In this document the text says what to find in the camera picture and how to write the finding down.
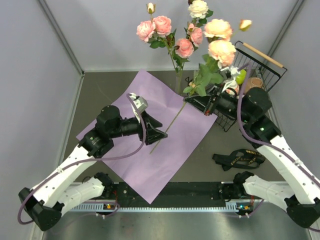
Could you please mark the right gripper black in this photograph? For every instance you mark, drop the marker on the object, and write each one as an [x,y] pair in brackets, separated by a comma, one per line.
[200,102]

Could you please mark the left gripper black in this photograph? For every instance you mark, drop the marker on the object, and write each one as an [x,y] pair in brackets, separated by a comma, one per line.
[153,134]

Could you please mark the pink wrapping paper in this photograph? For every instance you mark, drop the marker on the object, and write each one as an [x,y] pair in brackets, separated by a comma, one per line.
[167,147]

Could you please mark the peach rose stem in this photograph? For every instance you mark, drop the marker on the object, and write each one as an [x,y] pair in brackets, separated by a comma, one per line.
[185,47]

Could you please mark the black ribbon gold lettering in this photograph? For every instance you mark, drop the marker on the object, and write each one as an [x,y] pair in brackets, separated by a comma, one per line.
[239,159]

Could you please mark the pink rose stem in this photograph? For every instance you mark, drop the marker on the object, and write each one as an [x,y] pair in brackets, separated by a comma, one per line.
[158,33]

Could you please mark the cream white rose stem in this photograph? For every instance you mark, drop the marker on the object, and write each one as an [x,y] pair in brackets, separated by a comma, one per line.
[199,11]

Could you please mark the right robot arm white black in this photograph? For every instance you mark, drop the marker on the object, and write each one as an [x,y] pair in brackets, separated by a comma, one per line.
[267,139]

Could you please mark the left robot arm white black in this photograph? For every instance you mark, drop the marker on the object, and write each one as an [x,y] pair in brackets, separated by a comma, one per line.
[48,201]

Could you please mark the clear glass vase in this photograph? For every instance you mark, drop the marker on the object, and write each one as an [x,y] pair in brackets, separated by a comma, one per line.
[178,81]

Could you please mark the white red patterned bowl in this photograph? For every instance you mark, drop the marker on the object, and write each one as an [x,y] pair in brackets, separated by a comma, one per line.
[233,89]

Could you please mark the green square cup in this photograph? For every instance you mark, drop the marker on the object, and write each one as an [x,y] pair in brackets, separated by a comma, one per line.
[240,78]

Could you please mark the brown ceramic pot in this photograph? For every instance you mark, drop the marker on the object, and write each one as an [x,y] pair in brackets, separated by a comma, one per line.
[253,82]

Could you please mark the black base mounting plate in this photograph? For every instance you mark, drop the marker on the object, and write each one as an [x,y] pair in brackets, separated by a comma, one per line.
[179,195]

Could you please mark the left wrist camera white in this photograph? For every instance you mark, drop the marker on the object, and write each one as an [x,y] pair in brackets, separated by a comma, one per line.
[139,103]

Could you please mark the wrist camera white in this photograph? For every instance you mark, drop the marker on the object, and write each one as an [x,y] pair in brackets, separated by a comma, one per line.
[231,73]
[139,103]

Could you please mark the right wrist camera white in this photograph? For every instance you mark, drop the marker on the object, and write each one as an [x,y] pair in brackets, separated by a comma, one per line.
[231,73]

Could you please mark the black wire basket wooden handles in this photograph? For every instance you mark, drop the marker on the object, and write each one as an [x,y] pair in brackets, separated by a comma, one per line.
[262,66]

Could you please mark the aluminium rail with cable duct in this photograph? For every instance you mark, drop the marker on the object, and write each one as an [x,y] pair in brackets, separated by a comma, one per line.
[101,194]

